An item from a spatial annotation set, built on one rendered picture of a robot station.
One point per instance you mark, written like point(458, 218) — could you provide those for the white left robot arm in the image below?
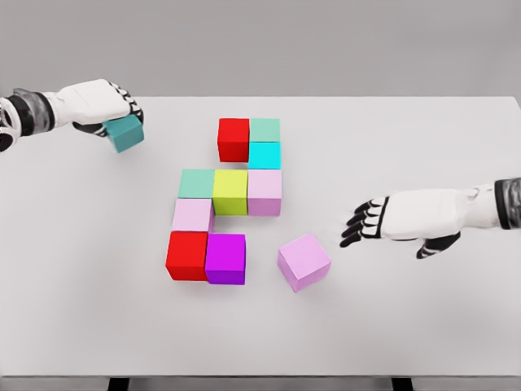
point(28, 112)

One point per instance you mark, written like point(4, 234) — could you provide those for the magenta purple cube block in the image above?
point(226, 256)

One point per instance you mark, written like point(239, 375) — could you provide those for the light pink cube block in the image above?
point(191, 213)
point(303, 258)
point(264, 189)

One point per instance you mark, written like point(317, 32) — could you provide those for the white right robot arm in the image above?
point(490, 203)

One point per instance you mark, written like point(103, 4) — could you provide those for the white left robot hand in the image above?
point(95, 100)

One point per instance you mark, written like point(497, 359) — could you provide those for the red cube block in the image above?
point(233, 136)
point(186, 253)

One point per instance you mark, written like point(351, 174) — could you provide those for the cyan cube block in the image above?
point(264, 154)

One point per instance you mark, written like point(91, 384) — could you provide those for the teal cube block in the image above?
point(124, 132)

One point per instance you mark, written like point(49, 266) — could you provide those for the yellow-green cube block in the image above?
point(230, 190)

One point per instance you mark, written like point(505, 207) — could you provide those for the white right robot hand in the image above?
point(419, 216)

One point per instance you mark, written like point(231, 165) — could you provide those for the mint green cube block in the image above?
point(196, 183)
point(264, 129)

